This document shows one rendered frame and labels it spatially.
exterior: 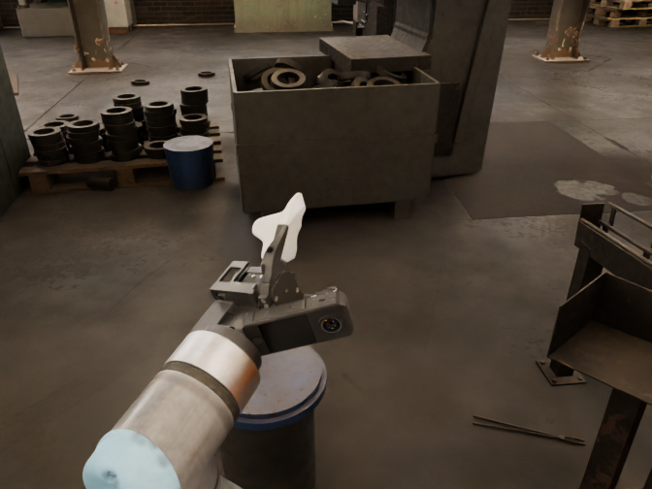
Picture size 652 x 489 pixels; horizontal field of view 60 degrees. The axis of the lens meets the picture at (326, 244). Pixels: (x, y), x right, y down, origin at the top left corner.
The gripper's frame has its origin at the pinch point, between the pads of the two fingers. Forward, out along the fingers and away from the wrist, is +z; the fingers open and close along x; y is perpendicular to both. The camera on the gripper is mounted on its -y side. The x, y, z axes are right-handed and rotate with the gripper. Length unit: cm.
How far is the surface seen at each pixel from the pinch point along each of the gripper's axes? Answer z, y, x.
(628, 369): 41, -32, 64
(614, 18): 992, 35, 298
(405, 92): 199, 73, 62
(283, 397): 15, 39, 60
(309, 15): 753, 445, 143
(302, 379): 22, 38, 61
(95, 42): 404, 513, 47
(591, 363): 41, -25, 62
